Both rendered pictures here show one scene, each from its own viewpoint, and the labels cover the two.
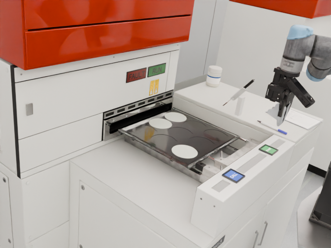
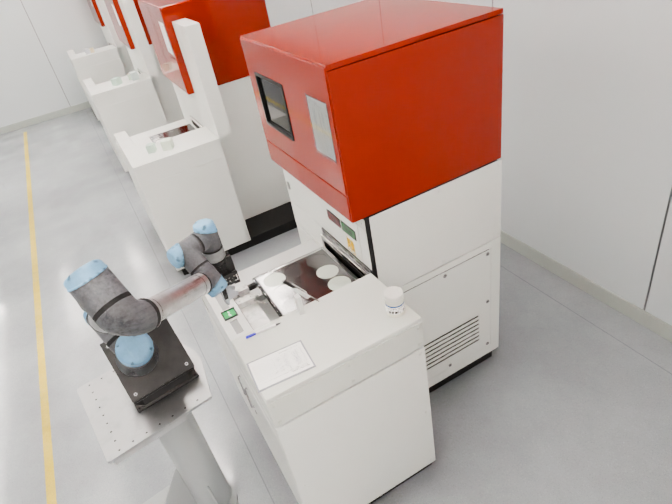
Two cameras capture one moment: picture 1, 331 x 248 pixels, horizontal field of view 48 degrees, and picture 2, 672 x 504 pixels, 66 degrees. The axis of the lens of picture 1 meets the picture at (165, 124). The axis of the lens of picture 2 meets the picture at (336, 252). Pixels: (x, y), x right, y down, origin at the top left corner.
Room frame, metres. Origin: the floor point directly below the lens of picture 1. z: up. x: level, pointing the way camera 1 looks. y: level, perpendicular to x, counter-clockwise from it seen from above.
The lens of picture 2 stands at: (2.45, -1.52, 2.26)
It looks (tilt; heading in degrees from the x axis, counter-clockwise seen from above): 34 degrees down; 121
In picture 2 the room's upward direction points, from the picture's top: 12 degrees counter-clockwise
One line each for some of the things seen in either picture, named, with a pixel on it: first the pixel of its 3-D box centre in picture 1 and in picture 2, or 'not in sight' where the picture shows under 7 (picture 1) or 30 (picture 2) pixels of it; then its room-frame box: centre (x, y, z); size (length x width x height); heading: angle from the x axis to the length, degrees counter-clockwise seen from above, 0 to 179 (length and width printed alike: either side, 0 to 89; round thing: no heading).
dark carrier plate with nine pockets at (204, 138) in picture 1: (179, 133); (306, 281); (1.38, -0.06, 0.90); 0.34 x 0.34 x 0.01; 54
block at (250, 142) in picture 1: (255, 144); not in sight; (1.38, -0.39, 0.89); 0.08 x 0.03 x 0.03; 54
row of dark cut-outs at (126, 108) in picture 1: (141, 103); (344, 249); (1.50, 0.12, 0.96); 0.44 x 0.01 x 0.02; 144
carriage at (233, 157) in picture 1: (234, 165); (254, 315); (1.24, -0.29, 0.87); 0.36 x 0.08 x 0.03; 144
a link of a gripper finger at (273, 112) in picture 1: (275, 114); not in sight; (1.26, -0.39, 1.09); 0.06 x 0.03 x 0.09; 54
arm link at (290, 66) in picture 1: (291, 65); (214, 253); (1.27, -0.40, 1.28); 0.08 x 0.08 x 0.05
